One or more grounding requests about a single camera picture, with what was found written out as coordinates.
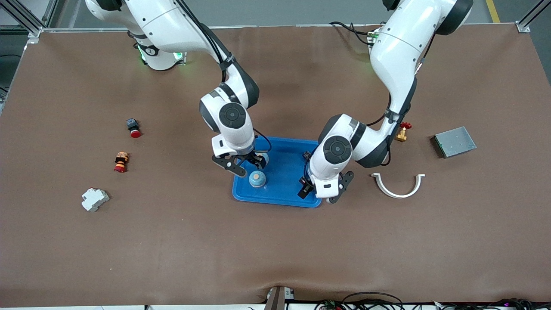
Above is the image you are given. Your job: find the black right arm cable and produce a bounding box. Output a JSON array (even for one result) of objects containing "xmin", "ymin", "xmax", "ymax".
[{"xmin": 176, "ymin": 0, "xmax": 273, "ymax": 155}]

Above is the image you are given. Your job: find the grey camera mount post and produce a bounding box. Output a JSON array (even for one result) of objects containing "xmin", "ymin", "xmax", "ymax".
[{"xmin": 263, "ymin": 285, "xmax": 296, "ymax": 310}]

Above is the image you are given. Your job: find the grey metal box module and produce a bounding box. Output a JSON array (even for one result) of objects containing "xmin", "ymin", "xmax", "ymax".
[{"xmin": 431, "ymin": 126, "xmax": 477, "ymax": 159}]

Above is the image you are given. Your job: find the white circuit breaker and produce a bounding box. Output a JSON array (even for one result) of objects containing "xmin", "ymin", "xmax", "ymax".
[{"xmin": 81, "ymin": 188, "xmax": 110, "ymax": 212}]

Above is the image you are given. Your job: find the black looped cable bundle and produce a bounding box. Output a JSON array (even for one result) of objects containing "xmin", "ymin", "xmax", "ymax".
[{"xmin": 314, "ymin": 292, "xmax": 405, "ymax": 310}]

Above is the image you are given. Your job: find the white half-ring pipe clamp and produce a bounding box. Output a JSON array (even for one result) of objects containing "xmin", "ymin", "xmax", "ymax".
[{"xmin": 371, "ymin": 173, "xmax": 426, "ymax": 199}]

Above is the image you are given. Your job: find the black tangled cable bundle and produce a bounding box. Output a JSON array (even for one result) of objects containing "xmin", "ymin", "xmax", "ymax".
[{"xmin": 430, "ymin": 297, "xmax": 551, "ymax": 310}]

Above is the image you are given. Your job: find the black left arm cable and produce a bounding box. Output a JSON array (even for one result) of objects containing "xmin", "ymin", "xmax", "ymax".
[{"xmin": 366, "ymin": 93, "xmax": 393, "ymax": 167}]

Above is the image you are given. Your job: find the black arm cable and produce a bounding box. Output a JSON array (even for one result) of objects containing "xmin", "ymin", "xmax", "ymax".
[
  {"xmin": 176, "ymin": 0, "xmax": 273, "ymax": 155},
  {"xmin": 366, "ymin": 93, "xmax": 393, "ymax": 167}
]

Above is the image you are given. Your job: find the silver table edge rail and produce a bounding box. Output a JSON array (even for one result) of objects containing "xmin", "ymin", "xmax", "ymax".
[{"xmin": 41, "ymin": 24, "xmax": 530, "ymax": 33}]

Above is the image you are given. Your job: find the blue plastic tray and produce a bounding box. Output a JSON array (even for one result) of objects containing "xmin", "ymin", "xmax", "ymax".
[{"xmin": 232, "ymin": 135, "xmax": 325, "ymax": 208}]

